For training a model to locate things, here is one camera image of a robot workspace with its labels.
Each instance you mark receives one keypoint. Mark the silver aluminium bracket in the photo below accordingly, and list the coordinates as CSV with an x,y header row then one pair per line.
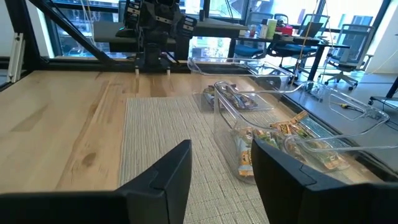
x,y
15,56

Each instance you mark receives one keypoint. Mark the blue granola bar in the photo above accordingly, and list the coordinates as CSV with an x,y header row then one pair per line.
x,y
211,96

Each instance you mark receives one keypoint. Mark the dark grey desk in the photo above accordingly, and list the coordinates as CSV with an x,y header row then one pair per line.
x,y
211,29

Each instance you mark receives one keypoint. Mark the purple green granola bar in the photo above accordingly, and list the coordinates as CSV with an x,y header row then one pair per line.
x,y
248,102

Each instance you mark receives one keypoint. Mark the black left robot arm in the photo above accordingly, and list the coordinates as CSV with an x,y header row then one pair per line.
x,y
152,53

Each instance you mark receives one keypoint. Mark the grey office chair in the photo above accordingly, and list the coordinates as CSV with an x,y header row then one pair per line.
x,y
354,40

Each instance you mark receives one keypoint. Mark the clear plastic bin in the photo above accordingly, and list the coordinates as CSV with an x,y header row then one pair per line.
x,y
224,124
264,71
311,146

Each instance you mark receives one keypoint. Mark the gold green granola bar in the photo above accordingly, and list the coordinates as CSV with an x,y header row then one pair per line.
x,y
265,138
299,117
245,158
284,127
326,155

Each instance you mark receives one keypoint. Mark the black office desk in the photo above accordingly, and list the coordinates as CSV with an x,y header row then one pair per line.
x,y
311,42

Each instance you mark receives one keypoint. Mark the red bag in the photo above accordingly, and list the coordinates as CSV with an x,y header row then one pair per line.
x,y
284,30

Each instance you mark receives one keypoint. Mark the green white bottle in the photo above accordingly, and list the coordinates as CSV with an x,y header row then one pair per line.
x,y
271,28

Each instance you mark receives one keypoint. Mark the large window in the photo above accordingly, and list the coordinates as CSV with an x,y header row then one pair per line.
x,y
211,46

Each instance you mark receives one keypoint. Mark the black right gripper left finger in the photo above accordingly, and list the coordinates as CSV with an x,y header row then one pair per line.
x,y
164,193

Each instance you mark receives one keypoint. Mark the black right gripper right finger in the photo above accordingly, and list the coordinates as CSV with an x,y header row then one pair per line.
x,y
276,186

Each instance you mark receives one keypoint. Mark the mesh office chair blue seat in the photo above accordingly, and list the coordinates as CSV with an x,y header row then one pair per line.
x,y
292,49

